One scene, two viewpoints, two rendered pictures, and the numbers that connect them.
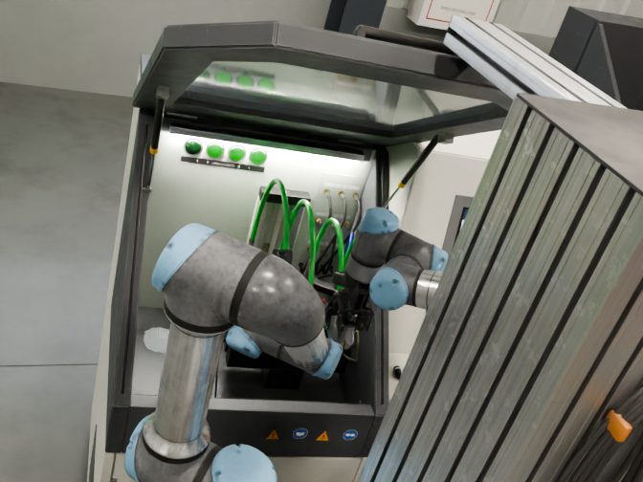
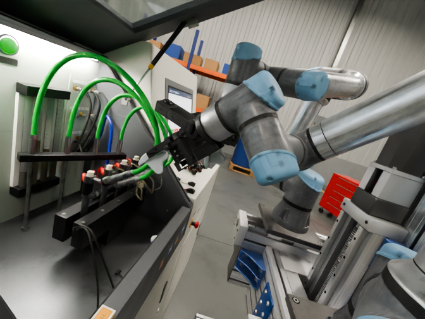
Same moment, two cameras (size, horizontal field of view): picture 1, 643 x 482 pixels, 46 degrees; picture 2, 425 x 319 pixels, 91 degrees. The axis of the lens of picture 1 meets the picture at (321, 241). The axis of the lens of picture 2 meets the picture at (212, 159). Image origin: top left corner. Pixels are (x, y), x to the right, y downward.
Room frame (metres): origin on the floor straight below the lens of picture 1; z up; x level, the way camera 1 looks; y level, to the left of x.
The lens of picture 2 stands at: (1.10, 0.45, 1.39)
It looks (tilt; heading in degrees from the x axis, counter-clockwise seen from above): 14 degrees down; 298
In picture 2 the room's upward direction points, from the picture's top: 18 degrees clockwise
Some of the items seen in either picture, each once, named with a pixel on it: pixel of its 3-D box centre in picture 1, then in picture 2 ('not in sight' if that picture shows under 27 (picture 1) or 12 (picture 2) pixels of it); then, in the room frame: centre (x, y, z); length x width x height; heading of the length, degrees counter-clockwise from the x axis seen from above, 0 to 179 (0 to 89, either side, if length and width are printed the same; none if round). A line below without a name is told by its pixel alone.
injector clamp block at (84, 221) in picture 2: (284, 357); (107, 215); (1.68, 0.01, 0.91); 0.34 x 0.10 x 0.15; 111
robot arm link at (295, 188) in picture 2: not in sight; (303, 185); (1.14, -0.44, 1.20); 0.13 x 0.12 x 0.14; 162
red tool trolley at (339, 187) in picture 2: not in sight; (346, 202); (0.51, -4.23, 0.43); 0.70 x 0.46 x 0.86; 142
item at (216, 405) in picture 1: (251, 427); (147, 273); (1.41, 0.03, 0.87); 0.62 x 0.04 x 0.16; 111
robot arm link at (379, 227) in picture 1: (376, 236); (244, 67); (1.38, -0.11, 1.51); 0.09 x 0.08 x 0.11; 72
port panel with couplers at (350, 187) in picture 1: (332, 223); (83, 114); (1.96, -0.02, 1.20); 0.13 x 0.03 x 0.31; 111
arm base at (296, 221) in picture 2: not in sight; (293, 211); (1.14, -0.43, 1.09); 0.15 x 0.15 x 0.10
